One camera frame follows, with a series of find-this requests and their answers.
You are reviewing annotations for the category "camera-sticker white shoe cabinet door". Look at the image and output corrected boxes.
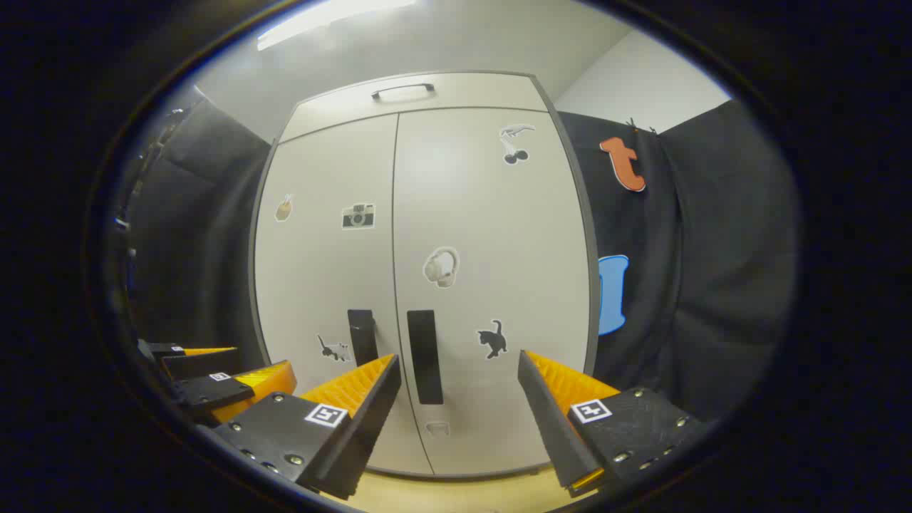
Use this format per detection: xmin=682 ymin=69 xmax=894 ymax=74
xmin=254 ymin=114 xmax=435 ymax=477

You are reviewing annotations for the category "black backdrop cloth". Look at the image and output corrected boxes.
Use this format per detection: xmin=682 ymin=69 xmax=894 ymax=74
xmin=127 ymin=98 xmax=273 ymax=371
xmin=556 ymin=98 xmax=800 ymax=432

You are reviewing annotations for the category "white double-door shoe cabinet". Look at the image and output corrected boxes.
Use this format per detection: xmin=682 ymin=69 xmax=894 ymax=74
xmin=247 ymin=70 xmax=603 ymax=480

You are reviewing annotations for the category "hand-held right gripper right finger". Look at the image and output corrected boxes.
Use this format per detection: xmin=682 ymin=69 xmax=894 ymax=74
xmin=517 ymin=349 xmax=708 ymax=498

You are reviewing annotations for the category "headphone-sticker white shoe cabinet door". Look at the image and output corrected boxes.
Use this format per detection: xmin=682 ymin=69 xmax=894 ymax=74
xmin=392 ymin=107 xmax=596 ymax=477

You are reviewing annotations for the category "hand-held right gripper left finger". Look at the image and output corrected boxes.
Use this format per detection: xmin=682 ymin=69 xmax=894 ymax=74
xmin=212 ymin=353 xmax=403 ymax=501

